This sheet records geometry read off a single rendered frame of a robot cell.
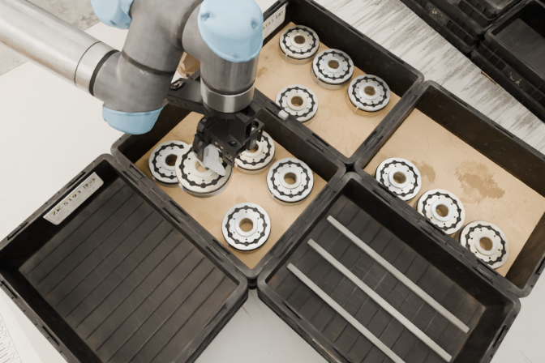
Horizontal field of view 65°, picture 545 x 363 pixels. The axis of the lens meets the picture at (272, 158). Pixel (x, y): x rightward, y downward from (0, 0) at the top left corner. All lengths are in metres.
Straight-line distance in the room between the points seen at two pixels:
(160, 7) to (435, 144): 0.74
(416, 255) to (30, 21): 0.81
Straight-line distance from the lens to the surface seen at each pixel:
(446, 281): 0.99
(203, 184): 0.77
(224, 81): 0.54
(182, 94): 0.68
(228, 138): 0.65
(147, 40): 0.57
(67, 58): 0.64
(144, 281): 0.93
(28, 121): 1.31
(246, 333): 1.03
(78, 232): 1.00
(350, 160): 0.89
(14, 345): 1.15
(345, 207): 0.96
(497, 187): 1.10
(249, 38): 0.50
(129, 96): 0.60
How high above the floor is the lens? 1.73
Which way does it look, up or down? 66 degrees down
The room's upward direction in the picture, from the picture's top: 5 degrees clockwise
